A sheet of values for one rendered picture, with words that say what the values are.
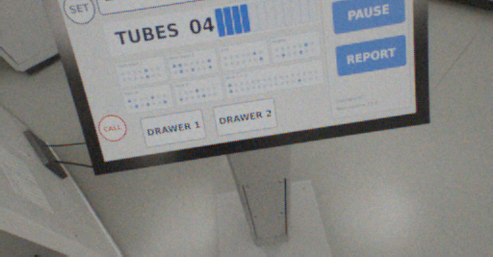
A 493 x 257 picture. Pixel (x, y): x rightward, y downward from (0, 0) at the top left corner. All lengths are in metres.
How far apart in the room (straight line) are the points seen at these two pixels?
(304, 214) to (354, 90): 0.99
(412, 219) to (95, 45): 1.37
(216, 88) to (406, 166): 1.32
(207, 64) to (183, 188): 1.18
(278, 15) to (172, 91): 0.19
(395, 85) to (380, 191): 1.09
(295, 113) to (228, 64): 0.12
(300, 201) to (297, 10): 1.09
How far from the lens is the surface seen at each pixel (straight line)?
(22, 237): 0.98
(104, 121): 0.50
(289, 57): 0.45
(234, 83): 0.44
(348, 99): 0.48
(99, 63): 0.49
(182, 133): 0.47
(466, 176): 1.72
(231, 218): 1.42
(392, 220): 1.51
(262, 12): 0.45
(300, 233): 1.38
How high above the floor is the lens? 1.36
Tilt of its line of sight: 52 degrees down
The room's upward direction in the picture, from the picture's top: 10 degrees counter-clockwise
